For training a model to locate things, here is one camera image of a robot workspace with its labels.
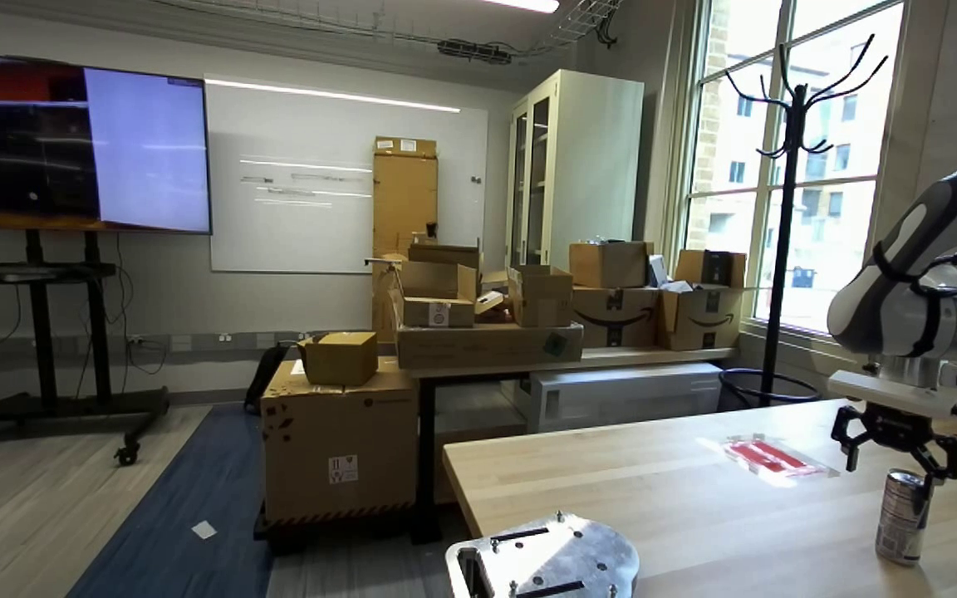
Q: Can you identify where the red paper label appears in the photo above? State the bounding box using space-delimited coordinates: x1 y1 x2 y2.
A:
723 439 813 480

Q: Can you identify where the white storage cabinet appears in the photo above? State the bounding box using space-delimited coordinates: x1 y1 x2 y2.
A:
504 69 645 269

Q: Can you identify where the black coat rack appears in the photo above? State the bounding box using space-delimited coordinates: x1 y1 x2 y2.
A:
721 37 886 407

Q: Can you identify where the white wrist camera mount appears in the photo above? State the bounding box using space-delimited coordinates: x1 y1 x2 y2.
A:
828 370 953 419

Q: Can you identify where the black tv stand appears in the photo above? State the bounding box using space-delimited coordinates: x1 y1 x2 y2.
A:
0 227 173 469

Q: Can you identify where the amazon cardboard box left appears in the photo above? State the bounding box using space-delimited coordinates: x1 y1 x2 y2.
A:
567 238 656 350

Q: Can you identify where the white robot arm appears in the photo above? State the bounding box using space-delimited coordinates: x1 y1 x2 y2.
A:
828 169 957 480

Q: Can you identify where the small cardboard box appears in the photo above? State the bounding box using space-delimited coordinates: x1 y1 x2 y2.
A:
298 333 375 384

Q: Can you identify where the blue floor rug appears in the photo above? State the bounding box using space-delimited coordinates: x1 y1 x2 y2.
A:
68 406 270 598

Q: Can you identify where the amazon cardboard box right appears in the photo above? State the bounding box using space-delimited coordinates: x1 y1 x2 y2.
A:
658 248 743 350

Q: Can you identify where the slim silver beverage can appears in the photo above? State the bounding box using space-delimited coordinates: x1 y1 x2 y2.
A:
873 469 931 564

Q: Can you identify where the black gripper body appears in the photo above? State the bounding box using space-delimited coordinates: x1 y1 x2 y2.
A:
851 406 937 450

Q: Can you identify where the silver metal mounting plate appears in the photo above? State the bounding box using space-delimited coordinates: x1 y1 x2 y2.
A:
445 511 638 598

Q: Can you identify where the large cardboard box on floor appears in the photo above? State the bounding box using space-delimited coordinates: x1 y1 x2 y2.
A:
258 357 420 525

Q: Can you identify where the amazon cardboard box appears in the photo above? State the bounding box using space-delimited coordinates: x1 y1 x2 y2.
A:
567 238 656 350
658 248 743 350

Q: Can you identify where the wall-mounted tv screen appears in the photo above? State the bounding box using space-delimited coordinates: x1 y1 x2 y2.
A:
0 57 213 232

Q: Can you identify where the flat long cardboard box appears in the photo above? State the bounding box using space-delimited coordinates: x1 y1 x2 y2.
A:
400 325 586 370

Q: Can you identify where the white whiteboard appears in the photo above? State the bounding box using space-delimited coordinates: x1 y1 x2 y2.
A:
206 80 490 273

